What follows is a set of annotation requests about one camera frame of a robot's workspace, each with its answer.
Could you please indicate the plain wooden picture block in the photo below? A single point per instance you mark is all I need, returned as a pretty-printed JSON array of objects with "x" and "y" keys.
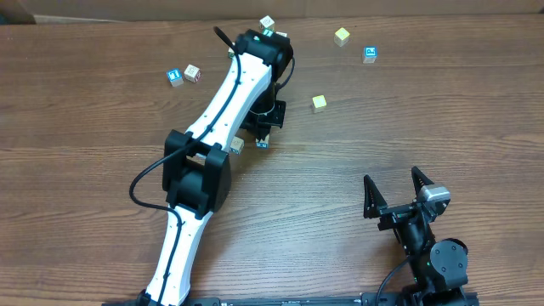
[{"x": 237, "y": 145}]

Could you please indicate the yellow top wooden block far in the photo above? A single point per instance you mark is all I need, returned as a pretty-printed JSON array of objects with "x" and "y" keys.
[{"x": 341, "y": 37}]

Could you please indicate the blue side wooden block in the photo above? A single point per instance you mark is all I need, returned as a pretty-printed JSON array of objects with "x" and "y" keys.
[{"x": 263, "y": 143}]

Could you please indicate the yellow top wooden block near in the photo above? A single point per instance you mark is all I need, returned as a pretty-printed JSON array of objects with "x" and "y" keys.
[{"x": 318, "y": 103}]

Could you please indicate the red letter wooden block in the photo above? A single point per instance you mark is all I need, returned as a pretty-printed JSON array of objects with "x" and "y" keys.
[{"x": 192, "y": 73}]

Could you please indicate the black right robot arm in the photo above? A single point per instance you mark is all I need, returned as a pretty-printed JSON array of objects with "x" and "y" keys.
[{"x": 439, "y": 268}]

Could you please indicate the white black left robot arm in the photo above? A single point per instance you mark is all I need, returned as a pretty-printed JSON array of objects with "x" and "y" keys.
[{"x": 196, "y": 173}]

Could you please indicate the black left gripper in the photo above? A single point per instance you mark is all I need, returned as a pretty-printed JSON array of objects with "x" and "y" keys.
[{"x": 276, "y": 117}]

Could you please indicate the blue top wooden block left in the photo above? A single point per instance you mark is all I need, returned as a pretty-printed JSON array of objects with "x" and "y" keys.
[{"x": 175, "y": 77}]

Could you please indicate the white top block back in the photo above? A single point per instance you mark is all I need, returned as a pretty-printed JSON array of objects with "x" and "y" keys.
[{"x": 267, "y": 23}]

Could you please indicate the green L wooden block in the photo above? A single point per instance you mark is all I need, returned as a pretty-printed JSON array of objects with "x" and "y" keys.
[{"x": 268, "y": 32}]

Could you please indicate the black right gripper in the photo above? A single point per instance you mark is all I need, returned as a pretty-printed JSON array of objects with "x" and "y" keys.
[{"x": 374, "y": 204}]

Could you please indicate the blue top wooden block right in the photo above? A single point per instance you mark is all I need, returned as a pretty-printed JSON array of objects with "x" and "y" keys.
[{"x": 369, "y": 55}]

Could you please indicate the yellow wooden block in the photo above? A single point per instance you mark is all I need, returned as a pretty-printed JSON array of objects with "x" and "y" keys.
[
  {"x": 318, "y": 103},
  {"x": 341, "y": 37}
]

